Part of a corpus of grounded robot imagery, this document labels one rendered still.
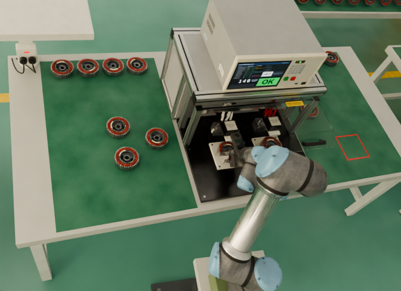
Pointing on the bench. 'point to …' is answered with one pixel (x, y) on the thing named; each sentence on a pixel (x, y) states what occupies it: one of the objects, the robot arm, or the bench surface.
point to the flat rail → (238, 108)
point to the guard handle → (314, 143)
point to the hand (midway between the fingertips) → (227, 151)
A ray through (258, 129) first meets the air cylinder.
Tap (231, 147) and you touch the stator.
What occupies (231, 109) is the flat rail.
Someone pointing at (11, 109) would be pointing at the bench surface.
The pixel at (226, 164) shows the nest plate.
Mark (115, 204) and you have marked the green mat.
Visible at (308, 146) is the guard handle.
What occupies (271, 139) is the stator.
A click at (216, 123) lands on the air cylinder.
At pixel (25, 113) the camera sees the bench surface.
